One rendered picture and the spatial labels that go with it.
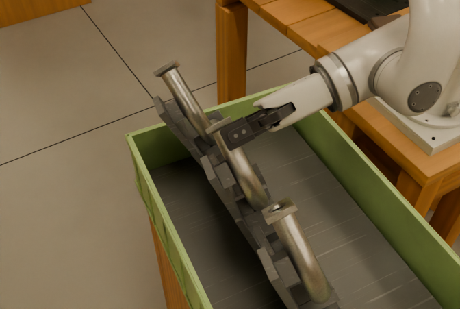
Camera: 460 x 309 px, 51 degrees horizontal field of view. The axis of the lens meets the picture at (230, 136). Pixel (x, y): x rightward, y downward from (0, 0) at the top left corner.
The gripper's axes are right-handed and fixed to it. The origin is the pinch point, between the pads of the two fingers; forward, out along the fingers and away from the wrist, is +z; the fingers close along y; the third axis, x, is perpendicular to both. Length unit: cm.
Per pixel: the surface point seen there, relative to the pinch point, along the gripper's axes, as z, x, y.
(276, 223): -0.5, 11.3, 12.8
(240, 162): 0.3, 3.9, 1.6
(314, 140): -16.2, 11.9, -40.7
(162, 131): 12.9, -5.8, -32.4
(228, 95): -5, -9, -129
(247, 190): 1.3, 8.2, 0.6
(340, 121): -27, 13, -60
